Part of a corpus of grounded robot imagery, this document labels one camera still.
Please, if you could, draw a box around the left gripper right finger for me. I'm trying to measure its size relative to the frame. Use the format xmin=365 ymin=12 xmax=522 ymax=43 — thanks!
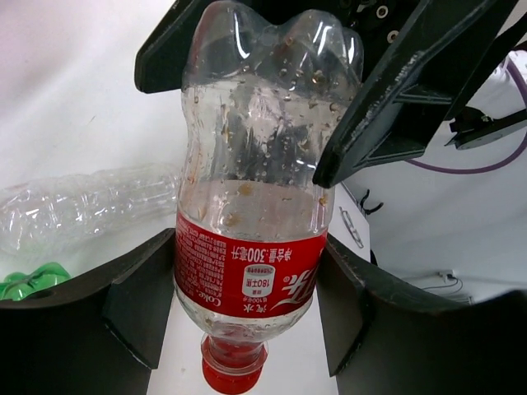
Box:
xmin=319 ymin=237 xmax=526 ymax=394

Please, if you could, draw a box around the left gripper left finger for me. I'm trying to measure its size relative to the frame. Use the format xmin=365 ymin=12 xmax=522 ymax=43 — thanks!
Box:
xmin=1 ymin=229 xmax=175 ymax=395

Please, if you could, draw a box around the clear crinkled plastic bottle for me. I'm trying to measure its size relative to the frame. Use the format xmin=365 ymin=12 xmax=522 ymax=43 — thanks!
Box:
xmin=1 ymin=163 xmax=180 ymax=255

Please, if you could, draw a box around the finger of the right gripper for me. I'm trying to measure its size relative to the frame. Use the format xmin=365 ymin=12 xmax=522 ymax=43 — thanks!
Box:
xmin=313 ymin=1 xmax=526 ymax=188
xmin=134 ymin=0 xmax=210 ymax=93

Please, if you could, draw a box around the clear red-label cola bottle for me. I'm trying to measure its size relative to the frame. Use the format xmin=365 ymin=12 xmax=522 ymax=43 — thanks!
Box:
xmin=175 ymin=1 xmax=363 ymax=394

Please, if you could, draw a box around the green plastic bottle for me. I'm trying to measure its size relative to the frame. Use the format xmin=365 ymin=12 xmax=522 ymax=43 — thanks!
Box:
xmin=1 ymin=262 xmax=71 ymax=301

